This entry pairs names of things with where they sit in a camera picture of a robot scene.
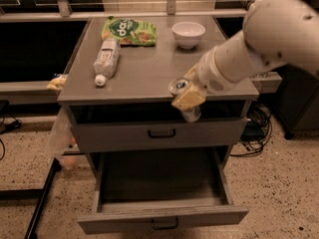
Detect white ceramic bowl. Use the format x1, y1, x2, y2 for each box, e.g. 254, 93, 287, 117
171, 22, 205, 49

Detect black cable left floor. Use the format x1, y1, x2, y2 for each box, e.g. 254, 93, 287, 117
0, 99, 22, 161

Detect green snack bag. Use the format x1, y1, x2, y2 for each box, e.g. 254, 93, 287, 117
101, 17, 157, 47

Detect clear plastic water bottle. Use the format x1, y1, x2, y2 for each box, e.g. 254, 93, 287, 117
94, 38, 121, 87

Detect clear plastic bag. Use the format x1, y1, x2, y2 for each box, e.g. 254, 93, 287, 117
46, 108, 78, 169

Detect yellow snack packet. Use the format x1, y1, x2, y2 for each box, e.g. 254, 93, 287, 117
47, 75, 67, 91

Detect grey drawer cabinet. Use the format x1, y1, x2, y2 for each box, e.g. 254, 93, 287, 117
58, 16, 258, 168

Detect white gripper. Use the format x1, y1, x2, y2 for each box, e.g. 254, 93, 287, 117
171, 47, 236, 111

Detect black floor cables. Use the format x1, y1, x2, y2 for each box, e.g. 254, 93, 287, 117
229, 103, 273, 157

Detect grey metal rail frame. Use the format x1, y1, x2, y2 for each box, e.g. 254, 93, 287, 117
0, 72, 282, 105

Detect grey upper drawer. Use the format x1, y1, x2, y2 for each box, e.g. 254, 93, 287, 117
70, 103, 247, 152

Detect black metal floor frame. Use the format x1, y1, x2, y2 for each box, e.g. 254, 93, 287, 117
0, 158, 62, 239

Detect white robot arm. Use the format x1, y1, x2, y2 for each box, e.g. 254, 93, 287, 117
172, 0, 319, 112

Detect redbull can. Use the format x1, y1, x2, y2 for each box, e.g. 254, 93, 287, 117
168, 78, 201, 122

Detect grey open middle drawer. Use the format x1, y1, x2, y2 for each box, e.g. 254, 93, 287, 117
79, 148, 248, 234

